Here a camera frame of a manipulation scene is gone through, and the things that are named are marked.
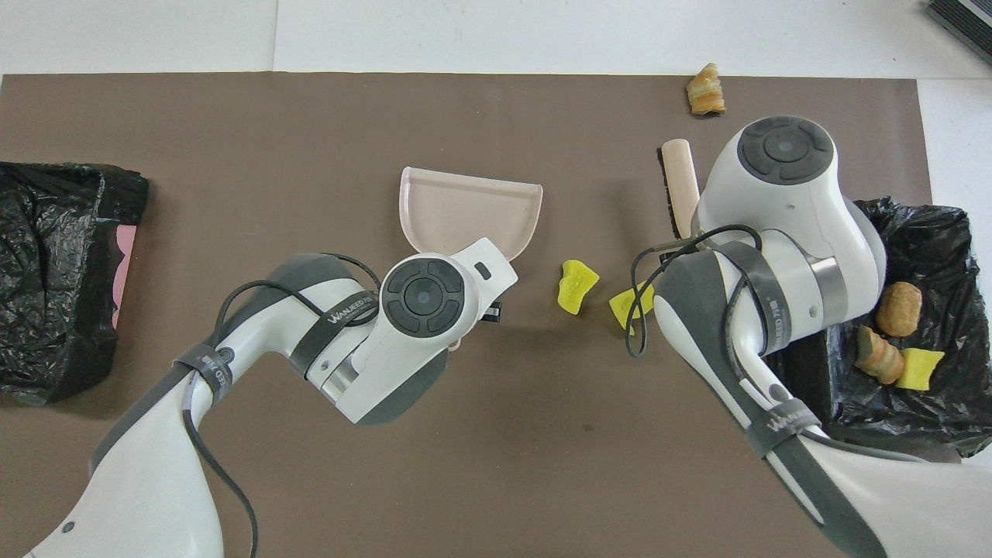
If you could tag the black bag-lined pink bin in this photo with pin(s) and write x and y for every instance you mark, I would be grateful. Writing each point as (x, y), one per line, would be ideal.
(46, 310)

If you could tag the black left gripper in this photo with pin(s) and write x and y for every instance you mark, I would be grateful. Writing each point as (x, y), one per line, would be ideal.
(491, 312)

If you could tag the beige plastic dustpan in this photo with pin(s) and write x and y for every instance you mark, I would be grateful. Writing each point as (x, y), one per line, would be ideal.
(465, 209)

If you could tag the dark ribbed device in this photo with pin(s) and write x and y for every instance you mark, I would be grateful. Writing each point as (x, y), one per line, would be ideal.
(969, 23)

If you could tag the dimpled yellow sponge scrap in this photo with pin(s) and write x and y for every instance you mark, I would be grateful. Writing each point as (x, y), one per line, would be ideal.
(577, 286)

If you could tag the brown paper table mat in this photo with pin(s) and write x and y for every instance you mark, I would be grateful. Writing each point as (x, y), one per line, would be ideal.
(310, 155)

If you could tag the beige hand brush black bristles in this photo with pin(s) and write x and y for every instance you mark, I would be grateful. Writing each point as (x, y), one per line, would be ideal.
(682, 186)

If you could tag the brown oval sponge scrap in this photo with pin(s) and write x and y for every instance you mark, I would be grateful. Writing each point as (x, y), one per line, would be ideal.
(899, 308)

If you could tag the pale green-yellow sponge scrap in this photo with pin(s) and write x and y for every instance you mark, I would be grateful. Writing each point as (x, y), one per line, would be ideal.
(880, 355)

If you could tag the orange striped sponge scrap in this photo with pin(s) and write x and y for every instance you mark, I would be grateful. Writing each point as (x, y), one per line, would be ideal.
(706, 91)

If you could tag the plain bright yellow sponge scrap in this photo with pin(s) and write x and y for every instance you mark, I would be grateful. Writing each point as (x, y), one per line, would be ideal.
(921, 370)

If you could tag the notched yellow sponge scrap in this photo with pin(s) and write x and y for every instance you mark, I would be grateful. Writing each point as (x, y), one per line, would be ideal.
(624, 304)

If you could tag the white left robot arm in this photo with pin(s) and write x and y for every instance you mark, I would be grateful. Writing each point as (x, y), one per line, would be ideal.
(155, 480)

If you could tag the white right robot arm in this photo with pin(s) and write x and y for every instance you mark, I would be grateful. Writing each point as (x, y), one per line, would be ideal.
(806, 225)

